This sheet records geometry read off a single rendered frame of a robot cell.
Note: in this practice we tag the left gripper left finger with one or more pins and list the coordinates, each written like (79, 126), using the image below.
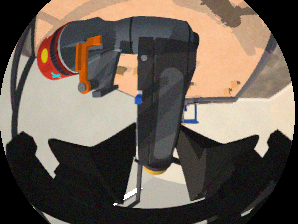
(110, 162)

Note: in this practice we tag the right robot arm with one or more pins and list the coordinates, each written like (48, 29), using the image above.
(174, 160)

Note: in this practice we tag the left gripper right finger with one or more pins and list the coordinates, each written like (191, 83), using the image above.
(203, 159)

